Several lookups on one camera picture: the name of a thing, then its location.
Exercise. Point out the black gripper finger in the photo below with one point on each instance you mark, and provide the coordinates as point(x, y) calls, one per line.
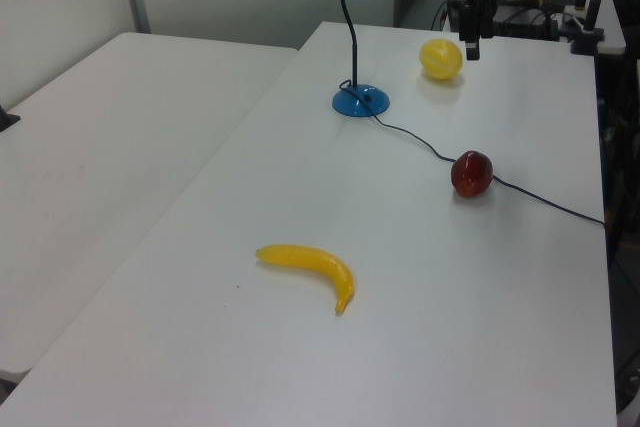
point(467, 22)
point(474, 32)

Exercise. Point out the yellow banana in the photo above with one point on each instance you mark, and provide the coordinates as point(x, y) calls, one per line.
point(320, 262)

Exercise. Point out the dark red apple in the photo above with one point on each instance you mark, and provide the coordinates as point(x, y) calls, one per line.
point(471, 173)

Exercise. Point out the black camera mount foot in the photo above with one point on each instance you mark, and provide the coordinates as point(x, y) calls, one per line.
point(7, 119)

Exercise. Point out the black camera pole clamp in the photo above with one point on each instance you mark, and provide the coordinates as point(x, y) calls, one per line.
point(595, 2)

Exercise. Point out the blue desk lamp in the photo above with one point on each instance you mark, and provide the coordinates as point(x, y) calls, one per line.
point(358, 102)

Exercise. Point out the yellow striped melon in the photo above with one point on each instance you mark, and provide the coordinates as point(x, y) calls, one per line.
point(440, 59)

